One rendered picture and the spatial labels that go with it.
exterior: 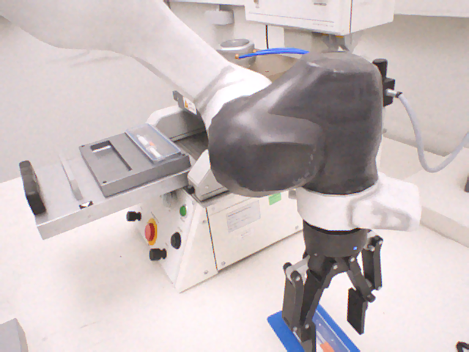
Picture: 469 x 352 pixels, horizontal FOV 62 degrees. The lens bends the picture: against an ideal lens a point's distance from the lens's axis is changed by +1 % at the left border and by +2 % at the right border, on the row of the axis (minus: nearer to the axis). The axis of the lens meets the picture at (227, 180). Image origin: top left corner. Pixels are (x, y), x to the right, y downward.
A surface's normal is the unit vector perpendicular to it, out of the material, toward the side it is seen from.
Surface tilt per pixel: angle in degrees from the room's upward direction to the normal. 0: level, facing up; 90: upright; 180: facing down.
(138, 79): 90
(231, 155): 72
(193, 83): 102
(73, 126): 90
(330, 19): 90
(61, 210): 0
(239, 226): 90
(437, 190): 0
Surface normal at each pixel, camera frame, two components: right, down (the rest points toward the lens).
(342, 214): -0.11, 0.54
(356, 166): 0.27, 0.67
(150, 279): -0.11, -0.85
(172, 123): 0.49, 0.40
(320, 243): -0.59, 0.48
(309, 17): -0.86, 0.34
